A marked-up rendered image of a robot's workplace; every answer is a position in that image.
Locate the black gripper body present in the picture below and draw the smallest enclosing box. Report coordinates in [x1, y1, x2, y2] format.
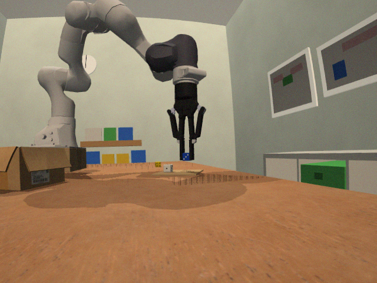
[174, 82, 199, 117]

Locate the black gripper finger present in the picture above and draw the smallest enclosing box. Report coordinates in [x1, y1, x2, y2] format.
[186, 104, 206, 160]
[167, 105, 186, 160]

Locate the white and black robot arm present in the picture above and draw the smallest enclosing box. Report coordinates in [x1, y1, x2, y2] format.
[29, 0, 207, 147]

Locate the blue die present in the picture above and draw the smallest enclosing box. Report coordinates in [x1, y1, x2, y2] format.
[183, 153, 190, 161]

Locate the white die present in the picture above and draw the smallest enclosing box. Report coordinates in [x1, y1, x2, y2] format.
[163, 164, 173, 172]

